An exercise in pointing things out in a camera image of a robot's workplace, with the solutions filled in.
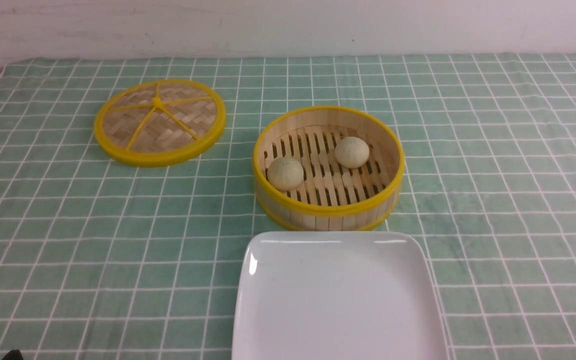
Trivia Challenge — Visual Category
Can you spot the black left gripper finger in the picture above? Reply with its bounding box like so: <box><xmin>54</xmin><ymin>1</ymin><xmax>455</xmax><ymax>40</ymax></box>
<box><xmin>1</xmin><ymin>350</ymin><xmax>24</xmax><ymax>360</ymax></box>

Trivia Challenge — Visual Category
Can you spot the steamed bun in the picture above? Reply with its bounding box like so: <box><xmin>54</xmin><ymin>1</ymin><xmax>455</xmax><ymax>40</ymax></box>
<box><xmin>267</xmin><ymin>157</ymin><xmax>305</xmax><ymax>192</ymax></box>
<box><xmin>334</xmin><ymin>136</ymin><xmax>370</xmax><ymax>169</ymax></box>

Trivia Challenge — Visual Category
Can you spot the white square plate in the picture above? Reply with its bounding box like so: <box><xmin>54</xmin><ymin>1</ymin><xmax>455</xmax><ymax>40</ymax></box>
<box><xmin>231</xmin><ymin>231</ymin><xmax>450</xmax><ymax>360</ymax></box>

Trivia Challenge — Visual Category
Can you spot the yellow bamboo steamer lid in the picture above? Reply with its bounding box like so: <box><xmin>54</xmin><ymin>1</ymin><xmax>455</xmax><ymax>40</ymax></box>
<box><xmin>93</xmin><ymin>79</ymin><xmax>227</xmax><ymax>167</ymax></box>

